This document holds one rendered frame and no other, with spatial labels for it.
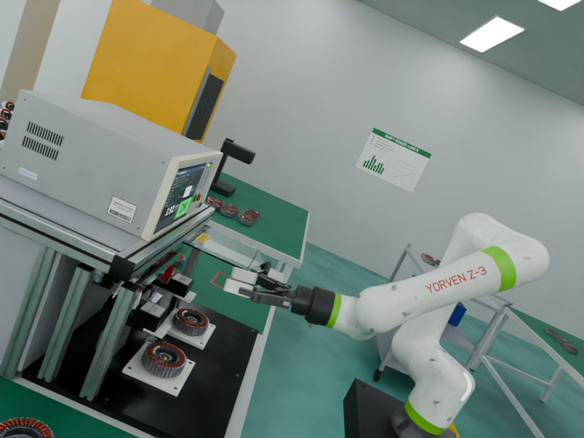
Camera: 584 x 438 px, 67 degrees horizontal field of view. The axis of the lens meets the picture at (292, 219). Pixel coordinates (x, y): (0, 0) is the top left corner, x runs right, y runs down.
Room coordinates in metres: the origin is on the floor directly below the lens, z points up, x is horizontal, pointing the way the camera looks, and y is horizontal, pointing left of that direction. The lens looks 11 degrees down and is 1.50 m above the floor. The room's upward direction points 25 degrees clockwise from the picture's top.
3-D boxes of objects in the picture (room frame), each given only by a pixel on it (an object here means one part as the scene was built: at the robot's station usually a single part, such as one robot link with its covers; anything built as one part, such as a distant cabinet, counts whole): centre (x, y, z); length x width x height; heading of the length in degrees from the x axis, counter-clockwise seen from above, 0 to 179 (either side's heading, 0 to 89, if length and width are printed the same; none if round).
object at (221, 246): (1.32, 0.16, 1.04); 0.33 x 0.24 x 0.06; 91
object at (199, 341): (1.28, 0.16, 0.78); 0.15 x 0.15 x 0.01; 1
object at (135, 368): (1.04, 0.15, 0.78); 0.15 x 0.15 x 0.01; 1
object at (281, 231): (3.54, 0.39, 0.38); 1.85 x 1.10 x 0.75; 1
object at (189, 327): (1.28, 0.16, 0.80); 0.11 x 0.11 x 0.04
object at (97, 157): (1.17, 0.48, 1.22); 0.44 x 0.39 x 0.20; 1
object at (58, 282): (1.16, 0.41, 0.92); 0.66 x 0.01 x 0.30; 1
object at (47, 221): (1.16, 0.47, 1.09); 0.68 x 0.44 x 0.05; 1
